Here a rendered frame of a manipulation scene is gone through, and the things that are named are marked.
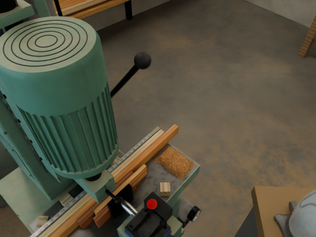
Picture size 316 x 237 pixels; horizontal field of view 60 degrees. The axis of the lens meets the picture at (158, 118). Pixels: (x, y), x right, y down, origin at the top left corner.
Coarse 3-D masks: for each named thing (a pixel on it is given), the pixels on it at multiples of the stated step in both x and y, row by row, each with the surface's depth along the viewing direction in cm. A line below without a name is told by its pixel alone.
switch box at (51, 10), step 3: (48, 0) 71; (51, 0) 71; (48, 3) 71; (51, 3) 72; (48, 6) 71; (51, 6) 72; (48, 9) 72; (51, 9) 72; (54, 9) 73; (51, 12) 73; (54, 12) 73; (51, 15) 73; (54, 15) 74
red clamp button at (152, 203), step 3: (147, 201) 78; (150, 201) 77; (153, 201) 77; (156, 201) 78; (147, 204) 77; (150, 204) 77; (153, 204) 77; (156, 204) 77; (150, 207) 76; (153, 207) 76
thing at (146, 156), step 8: (176, 128) 106; (168, 136) 104; (152, 144) 101; (160, 144) 102; (144, 152) 98; (152, 152) 100; (136, 160) 96; (144, 160) 98; (128, 168) 94; (136, 168) 96; (72, 216) 83; (64, 224) 82; (72, 224) 82; (56, 232) 80; (64, 232) 81
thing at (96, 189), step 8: (104, 176) 78; (112, 176) 78; (80, 184) 81; (88, 184) 76; (96, 184) 76; (104, 184) 76; (112, 184) 80; (88, 192) 80; (96, 192) 75; (104, 192) 78; (96, 200) 78
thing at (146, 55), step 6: (138, 54) 53; (144, 54) 53; (138, 60) 53; (144, 60) 53; (150, 60) 54; (138, 66) 54; (144, 66) 53; (132, 72) 58; (126, 78) 61; (120, 84) 65; (114, 90) 69
